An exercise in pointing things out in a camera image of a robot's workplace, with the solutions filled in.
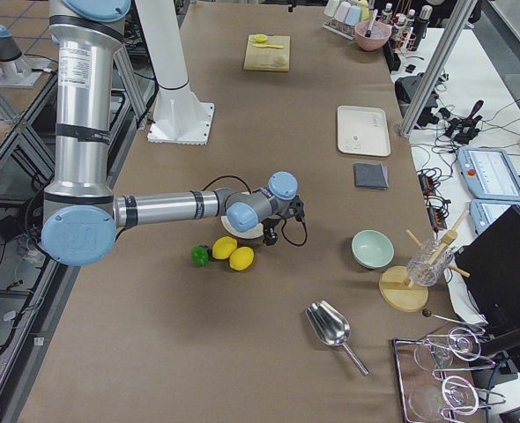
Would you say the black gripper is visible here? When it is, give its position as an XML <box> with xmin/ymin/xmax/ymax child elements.
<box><xmin>263</xmin><ymin>197</ymin><xmax>305</xmax><ymax>246</ymax></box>

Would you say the cream round plate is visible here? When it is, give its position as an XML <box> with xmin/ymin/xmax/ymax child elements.
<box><xmin>220</xmin><ymin>215</ymin><xmax>264</xmax><ymax>241</ymax></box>

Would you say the cream rabbit tray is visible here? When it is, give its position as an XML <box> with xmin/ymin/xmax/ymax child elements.
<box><xmin>337</xmin><ymin>106</ymin><xmax>391</xmax><ymax>157</ymax></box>

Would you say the yellow lemon outer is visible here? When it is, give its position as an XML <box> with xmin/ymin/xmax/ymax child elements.
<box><xmin>229</xmin><ymin>247</ymin><xmax>255</xmax><ymax>271</ymax></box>

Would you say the yellow lemon near pepper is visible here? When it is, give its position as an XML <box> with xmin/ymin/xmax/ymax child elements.
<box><xmin>212</xmin><ymin>236</ymin><xmax>238</xmax><ymax>260</ymax></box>

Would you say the mint green bowl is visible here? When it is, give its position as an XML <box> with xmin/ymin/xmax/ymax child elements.
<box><xmin>351</xmin><ymin>230</ymin><xmax>395</xmax><ymax>270</ymax></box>

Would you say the metal scoop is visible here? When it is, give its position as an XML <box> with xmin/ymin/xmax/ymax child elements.
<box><xmin>305</xmin><ymin>300</ymin><xmax>369</xmax><ymax>376</ymax></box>

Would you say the grey folded cloth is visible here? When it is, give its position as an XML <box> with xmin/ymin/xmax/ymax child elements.
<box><xmin>353</xmin><ymin>162</ymin><xmax>387</xmax><ymax>190</ymax></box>

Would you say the wooden cup rack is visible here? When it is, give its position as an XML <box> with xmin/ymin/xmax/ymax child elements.
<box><xmin>379</xmin><ymin>209</ymin><xmax>471</xmax><ymax>312</ymax></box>

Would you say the purple cloth under grey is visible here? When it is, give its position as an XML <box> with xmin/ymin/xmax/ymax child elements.
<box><xmin>383</xmin><ymin>165</ymin><xmax>390</xmax><ymax>189</ymax></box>

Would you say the clear glass cup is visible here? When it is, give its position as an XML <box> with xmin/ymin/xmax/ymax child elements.
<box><xmin>407</xmin><ymin>240</ymin><xmax>454</xmax><ymax>287</ymax></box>

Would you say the wooden cutting board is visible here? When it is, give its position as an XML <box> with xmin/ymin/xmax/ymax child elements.
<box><xmin>243</xmin><ymin>34</ymin><xmax>291</xmax><ymax>72</ymax></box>

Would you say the yellow plastic knife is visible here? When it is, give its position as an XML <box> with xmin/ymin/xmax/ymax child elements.
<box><xmin>252</xmin><ymin>42</ymin><xmax>284</xmax><ymax>49</ymax></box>

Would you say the lemon slice front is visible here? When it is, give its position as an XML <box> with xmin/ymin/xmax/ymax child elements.
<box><xmin>249</xmin><ymin>33</ymin><xmax>268</xmax><ymax>43</ymax></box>

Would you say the blue teach pendant lower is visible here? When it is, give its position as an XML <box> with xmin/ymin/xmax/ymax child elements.
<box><xmin>469</xmin><ymin>199</ymin><xmax>520</xmax><ymax>235</ymax></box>

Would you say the blue teach pendant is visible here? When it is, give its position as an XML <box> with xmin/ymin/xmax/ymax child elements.
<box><xmin>457</xmin><ymin>146</ymin><xmax>520</xmax><ymax>203</ymax></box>
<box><xmin>469</xmin><ymin>199</ymin><xmax>520</xmax><ymax>235</ymax></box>

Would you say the blue teach pendant upper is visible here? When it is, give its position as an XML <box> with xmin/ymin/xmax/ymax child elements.
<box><xmin>457</xmin><ymin>146</ymin><xmax>520</xmax><ymax>203</ymax></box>

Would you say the black muddler in bowl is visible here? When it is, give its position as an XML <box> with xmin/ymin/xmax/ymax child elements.
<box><xmin>365</xmin><ymin>9</ymin><xmax>378</xmax><ymax>38</ymax></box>

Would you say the pastel cup holder rack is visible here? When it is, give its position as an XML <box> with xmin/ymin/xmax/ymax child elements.
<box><xmin>323</xmin><ymin>0</ymin><xmax>370</xmax><ymax>35</ymax></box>

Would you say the pink bowl with ice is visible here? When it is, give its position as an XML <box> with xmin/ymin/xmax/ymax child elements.
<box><xmin>354</xmin><ymin>21</ymin><xmax>391</xmax><ymax>51</ymax></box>

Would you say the black monitor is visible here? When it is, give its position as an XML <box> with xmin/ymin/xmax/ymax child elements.
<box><xmin>456</xmin><ymin>205</ymin><xmax>520</xmax><ymax>330</ymax></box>

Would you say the bottle rack with bottles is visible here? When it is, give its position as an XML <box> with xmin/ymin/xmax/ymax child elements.
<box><xmin>375</xmin><ymin>1</ymin><xmax>434</xmax><ymax>52</ymax></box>

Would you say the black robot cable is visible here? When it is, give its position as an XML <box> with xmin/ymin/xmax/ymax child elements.
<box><xmin>202</xmin><ymin>175</ymin><xmax>308</xmax><ymax>247</ymax></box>

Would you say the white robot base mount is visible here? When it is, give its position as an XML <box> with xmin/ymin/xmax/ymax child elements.
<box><xmin>136</xmin><ymin>1</ymin><xmax>215</xmax><ymax>145</ymax></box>

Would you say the black wire glass rack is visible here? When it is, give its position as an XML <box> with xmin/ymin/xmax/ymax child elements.
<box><xmin>391</xmin><ymin>326</ymin><xmax>506</xmax><ymax>422</ymax></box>

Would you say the aluminium frame post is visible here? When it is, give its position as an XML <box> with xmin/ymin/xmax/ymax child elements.
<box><xmin>399</xmin><ymin>0</ymin><xmax>477</xmax><ymax>138</ymax></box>

